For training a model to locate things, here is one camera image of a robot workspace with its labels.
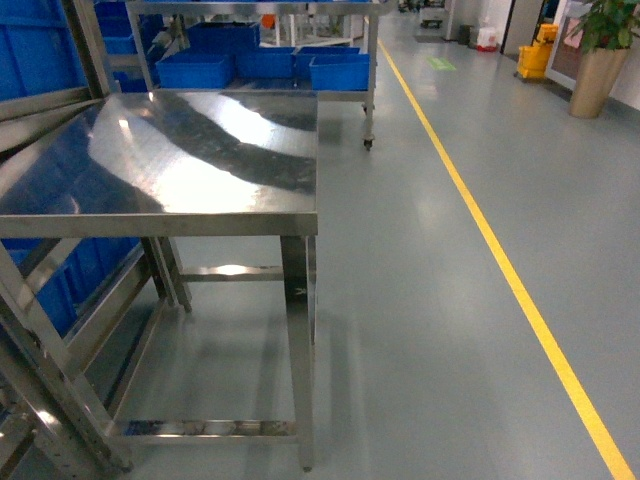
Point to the blue bin on cart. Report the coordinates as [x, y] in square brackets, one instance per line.
[348, 72]

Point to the steel shelf rack with bins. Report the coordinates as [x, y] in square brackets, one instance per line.
[63, 415]

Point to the small stainless steel table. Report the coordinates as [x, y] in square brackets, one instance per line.
[226, 183]

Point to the steel wheeled cart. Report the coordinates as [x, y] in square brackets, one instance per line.
[231, 29]

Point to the green floor sign sticker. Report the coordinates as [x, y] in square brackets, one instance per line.
[440, 64]

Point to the red white container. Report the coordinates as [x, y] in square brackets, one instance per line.
[487, 39]

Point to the yellow mop bucket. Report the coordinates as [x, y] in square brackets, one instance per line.
[533, 59]

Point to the potted plant in gold planter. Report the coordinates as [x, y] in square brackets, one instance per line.
[607, 32]

